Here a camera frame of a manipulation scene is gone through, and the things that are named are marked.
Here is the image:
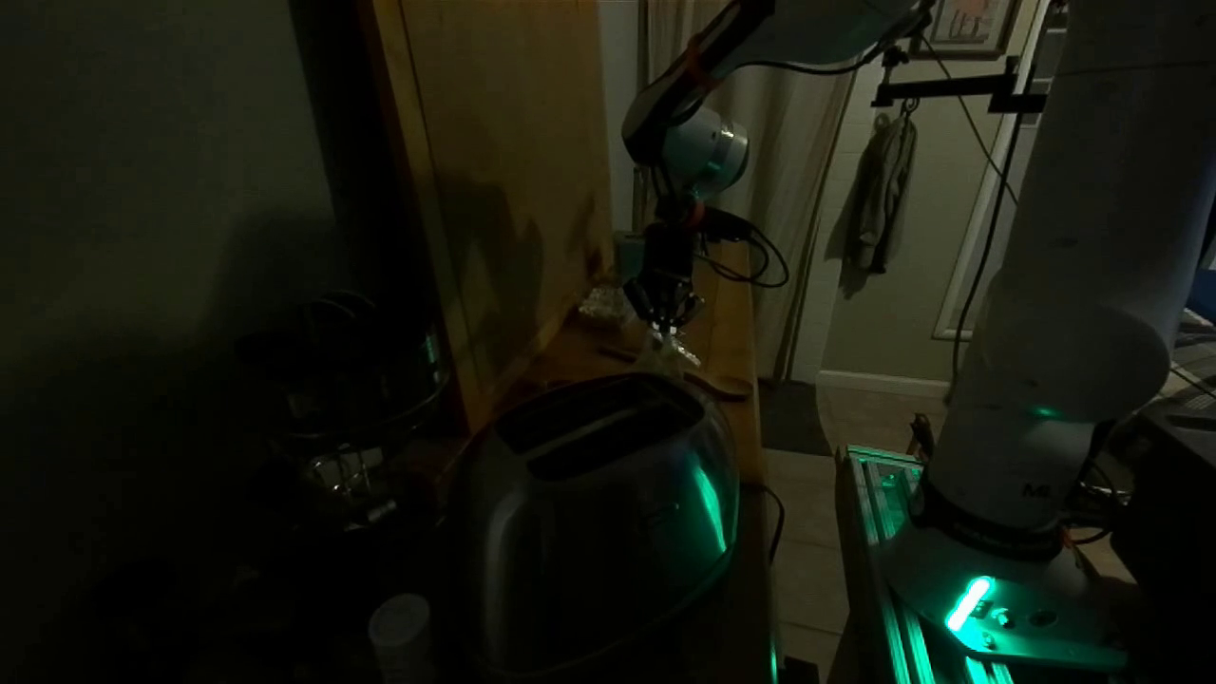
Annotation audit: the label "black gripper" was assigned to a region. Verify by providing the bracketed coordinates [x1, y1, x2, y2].
[622, 219, 707, 326]

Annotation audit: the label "clear plastic packet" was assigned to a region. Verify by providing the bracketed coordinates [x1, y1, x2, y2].
[648, 316, 707, 375]

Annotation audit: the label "wooden cabinet panel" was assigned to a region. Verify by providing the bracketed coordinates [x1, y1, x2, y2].
[367, 0, 619, 432]

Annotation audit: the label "hanging grey cloth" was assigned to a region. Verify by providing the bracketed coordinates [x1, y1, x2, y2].
[828, 105, 924, 302]

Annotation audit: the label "silver toaster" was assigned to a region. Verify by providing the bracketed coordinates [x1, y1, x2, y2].
[451, 368, 747, 680]

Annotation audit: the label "pale interior door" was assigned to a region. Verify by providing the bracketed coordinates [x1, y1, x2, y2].
[792, 0, 1061, 393]

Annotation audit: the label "dark cooking pots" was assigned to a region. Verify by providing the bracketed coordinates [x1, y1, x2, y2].
[240, 289, 451, 536]

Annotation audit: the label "white plastic cup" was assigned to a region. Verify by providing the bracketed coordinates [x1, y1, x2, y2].
[367, 589, 440, 684]

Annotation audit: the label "black cables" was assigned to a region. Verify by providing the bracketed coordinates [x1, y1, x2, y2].
[697, 204, 804, 384]

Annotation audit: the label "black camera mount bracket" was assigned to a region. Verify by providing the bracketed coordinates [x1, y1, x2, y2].
[871, 46, 1068, 123]

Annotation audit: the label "framed wall picture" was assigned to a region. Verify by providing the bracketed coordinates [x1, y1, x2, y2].
[929, 0, 1023, 62]

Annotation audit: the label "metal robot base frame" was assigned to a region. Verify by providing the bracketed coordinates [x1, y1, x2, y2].
[833, 440, 1144, 684]

